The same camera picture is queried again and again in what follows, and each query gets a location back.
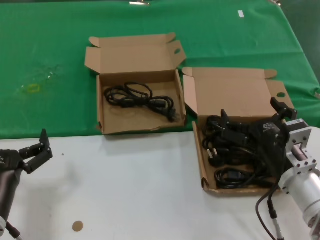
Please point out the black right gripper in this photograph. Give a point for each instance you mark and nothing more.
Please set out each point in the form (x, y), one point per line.
(268, 140)

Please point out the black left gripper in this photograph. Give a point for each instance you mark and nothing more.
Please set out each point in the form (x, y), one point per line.
(7, 160)

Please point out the cardboard box with round hole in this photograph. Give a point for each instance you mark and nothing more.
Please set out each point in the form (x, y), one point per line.
(232, 95)

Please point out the cardboard box with oval hole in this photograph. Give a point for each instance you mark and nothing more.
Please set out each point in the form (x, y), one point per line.
(140, 62)

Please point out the brown round cardboard disc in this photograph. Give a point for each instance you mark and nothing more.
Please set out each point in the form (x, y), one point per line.
(77, 226)

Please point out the white paper label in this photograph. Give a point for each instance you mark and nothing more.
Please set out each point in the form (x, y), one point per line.
(241, 13)

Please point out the green tablecloth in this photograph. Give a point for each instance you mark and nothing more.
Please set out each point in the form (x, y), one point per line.
(50, 37)

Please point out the metal tablecloth clamp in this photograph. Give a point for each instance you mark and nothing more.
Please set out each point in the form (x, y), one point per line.
(138, 3)
(275, 1)

